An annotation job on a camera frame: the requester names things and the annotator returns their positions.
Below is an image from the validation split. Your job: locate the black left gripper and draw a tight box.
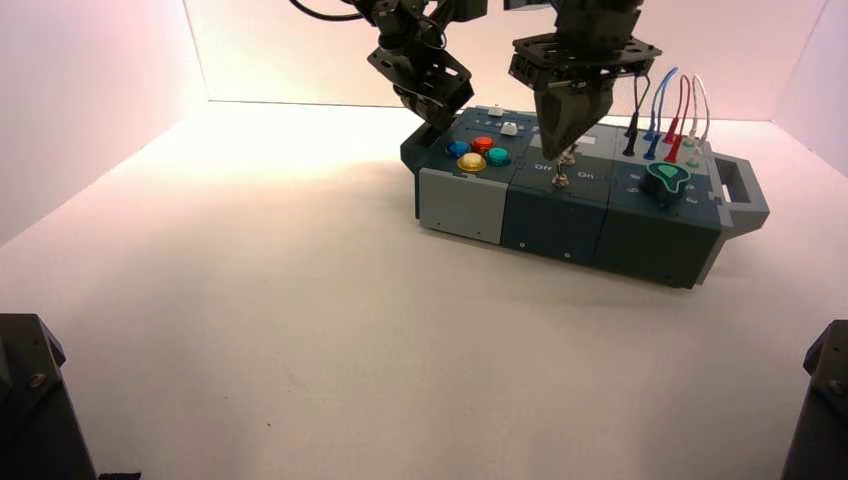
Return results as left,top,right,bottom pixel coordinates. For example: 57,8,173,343
367,41,476,132

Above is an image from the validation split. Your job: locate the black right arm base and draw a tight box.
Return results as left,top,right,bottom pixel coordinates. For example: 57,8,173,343
781,319,848,480

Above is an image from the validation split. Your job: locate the blue jumper cable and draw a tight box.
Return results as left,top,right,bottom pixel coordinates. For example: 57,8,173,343
643,66,680,162

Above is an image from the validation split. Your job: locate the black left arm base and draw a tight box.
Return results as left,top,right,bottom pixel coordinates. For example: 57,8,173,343
0,314,98,480

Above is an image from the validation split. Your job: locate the dark rotary knob green top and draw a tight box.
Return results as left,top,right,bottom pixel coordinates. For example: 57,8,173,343
639,161,692,209

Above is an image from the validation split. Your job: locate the red jumper cable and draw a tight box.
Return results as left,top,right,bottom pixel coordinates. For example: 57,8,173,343
663,74,693,165

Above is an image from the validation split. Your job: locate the blue grey control box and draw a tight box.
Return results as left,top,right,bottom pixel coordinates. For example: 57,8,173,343
400,105,771,290

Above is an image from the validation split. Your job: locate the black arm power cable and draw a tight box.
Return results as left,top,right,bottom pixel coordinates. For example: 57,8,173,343
288,0,372,22

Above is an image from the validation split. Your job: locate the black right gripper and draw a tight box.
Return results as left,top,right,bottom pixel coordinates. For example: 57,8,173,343
508,9,662,162

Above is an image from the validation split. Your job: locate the white jumper cable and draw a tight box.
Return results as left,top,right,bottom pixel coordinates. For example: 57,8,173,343
684,74,712,167

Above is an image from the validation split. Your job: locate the black jumper cable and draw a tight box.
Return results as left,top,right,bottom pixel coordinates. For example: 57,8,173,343
625,74,652,158

